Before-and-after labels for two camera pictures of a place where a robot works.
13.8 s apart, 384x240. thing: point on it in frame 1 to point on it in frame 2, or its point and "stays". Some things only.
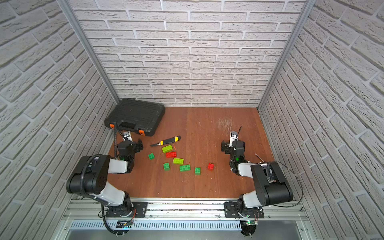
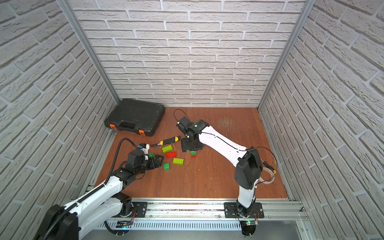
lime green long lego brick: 166,149 stays
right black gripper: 225,145 to 184,147
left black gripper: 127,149 to 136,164
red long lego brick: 171,154 stays
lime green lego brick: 178,161 stays
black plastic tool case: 137,116 stays
